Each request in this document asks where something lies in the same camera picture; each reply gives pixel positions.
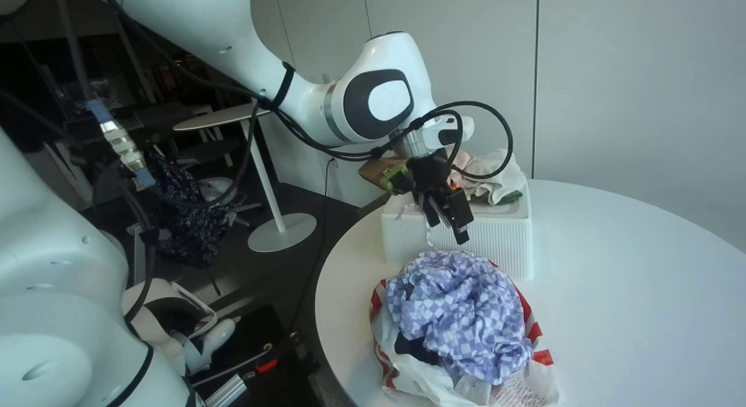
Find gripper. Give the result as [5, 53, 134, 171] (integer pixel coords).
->
[408, 150, 476, 245]

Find white ribbed storage basket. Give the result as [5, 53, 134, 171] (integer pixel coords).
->
[381, 180, 535, 280]

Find white and pink cloths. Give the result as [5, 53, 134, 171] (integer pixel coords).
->
[448, 148, 529, 207]

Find blue checkered cloth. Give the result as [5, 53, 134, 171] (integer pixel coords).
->
[385, 250, 535, 386]

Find black cloth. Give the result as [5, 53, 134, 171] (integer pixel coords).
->
[394, 331, 441, 367]

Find white and red plastic bag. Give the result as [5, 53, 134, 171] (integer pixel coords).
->
[370, 260, 561, 407]

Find round white side table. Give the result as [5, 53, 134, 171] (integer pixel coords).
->
[173, 101, 318, 254]

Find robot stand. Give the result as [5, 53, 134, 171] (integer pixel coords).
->
[186, 304, 322, 407]

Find dark patterned fabric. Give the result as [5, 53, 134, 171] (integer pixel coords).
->
[139, 152, 237, 268]

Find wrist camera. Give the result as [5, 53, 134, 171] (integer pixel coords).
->
[358, 157, 416, 196]

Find black cable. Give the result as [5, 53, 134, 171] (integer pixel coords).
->
[288, 155, 340, 341]

